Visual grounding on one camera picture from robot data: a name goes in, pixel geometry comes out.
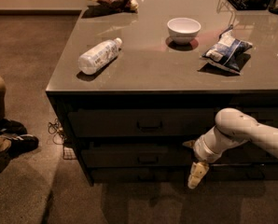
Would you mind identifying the small wire rack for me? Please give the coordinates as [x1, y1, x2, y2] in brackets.
[63, 143, 76, 160]

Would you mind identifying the black sneaker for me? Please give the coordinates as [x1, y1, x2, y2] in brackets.
[3, 134, 39, 155]
[0, 119, 27, 135]

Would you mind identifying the black sneaker near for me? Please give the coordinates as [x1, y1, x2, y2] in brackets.
[3, 134, 39, 155]

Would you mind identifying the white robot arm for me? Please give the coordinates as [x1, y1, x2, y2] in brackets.
[183, 108, 278, 189]

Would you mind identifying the tangled cable on floor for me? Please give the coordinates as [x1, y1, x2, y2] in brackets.
[47, 119, 66, 146]

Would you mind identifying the black sneaker far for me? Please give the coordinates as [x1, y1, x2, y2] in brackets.
[0, 119, 27, 135]

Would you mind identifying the white ceramic bowl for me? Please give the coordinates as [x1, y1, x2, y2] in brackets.
[167, 18, 201, 45]

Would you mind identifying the white plastic bottle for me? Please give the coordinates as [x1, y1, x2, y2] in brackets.
[78, 37, 122, 75]

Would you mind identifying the dark cabinet counter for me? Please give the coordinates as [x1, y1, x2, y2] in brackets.
[46, 0, 278, 184]

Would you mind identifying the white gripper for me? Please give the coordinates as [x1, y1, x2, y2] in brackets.
[183, 134, 221, 189]

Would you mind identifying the blue white snack bag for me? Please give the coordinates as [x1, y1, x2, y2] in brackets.
[202, 25, 253, 75]

